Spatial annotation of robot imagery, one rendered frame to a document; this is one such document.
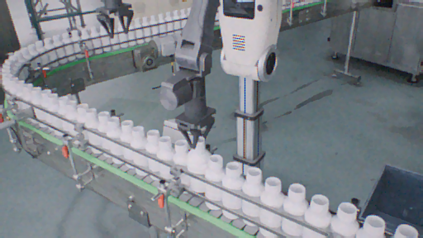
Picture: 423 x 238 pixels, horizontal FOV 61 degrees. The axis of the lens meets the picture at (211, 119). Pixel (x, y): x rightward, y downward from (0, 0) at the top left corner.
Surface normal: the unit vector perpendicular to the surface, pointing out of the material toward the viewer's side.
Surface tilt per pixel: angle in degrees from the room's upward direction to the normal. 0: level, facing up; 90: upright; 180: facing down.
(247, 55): 90
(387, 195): 90
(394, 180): 90
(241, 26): 90
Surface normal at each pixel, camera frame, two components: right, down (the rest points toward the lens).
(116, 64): 0.59, 0.37
